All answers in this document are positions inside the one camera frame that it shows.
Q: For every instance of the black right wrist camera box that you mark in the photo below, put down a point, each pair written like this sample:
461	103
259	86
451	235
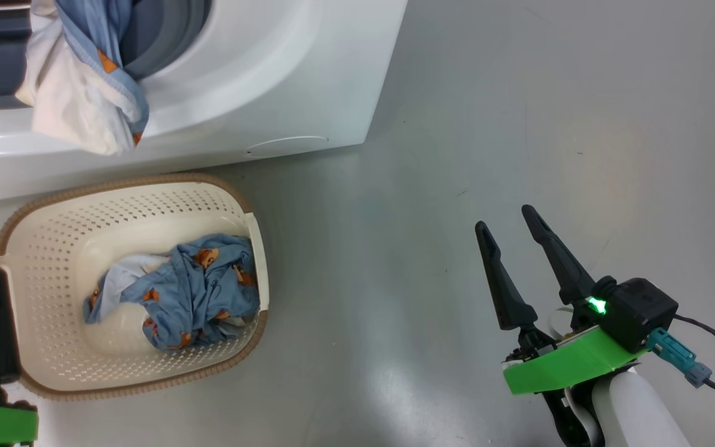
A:
640	310

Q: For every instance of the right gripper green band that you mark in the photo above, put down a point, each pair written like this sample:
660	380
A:
568	366

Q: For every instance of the blue bear-print elastic-waist pants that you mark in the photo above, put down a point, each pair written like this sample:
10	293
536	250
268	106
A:
190	292

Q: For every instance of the round white filter cover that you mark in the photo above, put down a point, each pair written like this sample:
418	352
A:
286	146

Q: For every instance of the blue bear-print garment white lining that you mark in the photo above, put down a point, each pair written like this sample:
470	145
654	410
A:
78	105

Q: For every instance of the cream perforated laundry basket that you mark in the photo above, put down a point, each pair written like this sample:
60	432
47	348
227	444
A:
47	248

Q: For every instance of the white front-load washing machine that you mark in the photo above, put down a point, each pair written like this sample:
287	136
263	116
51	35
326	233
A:
270	74

